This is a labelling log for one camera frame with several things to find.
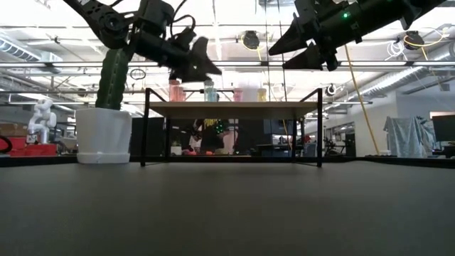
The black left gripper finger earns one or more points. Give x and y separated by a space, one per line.
190 74
204 57

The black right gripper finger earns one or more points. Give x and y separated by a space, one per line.
300 35
316 57

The orange pill bottle white cap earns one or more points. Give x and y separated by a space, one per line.
174 92

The yellow pill bottle white cap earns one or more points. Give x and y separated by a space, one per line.
262 95

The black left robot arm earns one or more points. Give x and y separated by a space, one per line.
110 23

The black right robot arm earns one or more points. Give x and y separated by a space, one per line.
373 17

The white cylindrical column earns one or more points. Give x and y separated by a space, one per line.
250 93

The green artificial cactus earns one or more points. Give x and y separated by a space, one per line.
112 85

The black partition panel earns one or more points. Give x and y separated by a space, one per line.
156 135

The small white planter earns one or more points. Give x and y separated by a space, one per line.
176 150

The white hexagonal plant pot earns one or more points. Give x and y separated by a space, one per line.
103 135

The gray draped cloth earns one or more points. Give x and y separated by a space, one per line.
409 138

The black computer monitor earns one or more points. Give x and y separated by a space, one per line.
444 128

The dark table mat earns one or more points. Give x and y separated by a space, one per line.
106 213

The brown cardboard box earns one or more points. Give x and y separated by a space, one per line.
10 129

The wooden shelf black metal frame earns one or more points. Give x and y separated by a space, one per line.
249 110

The silver ventilation duct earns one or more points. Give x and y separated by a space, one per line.
391 83
39 56

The black aluminium table frame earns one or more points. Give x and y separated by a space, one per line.
409 161

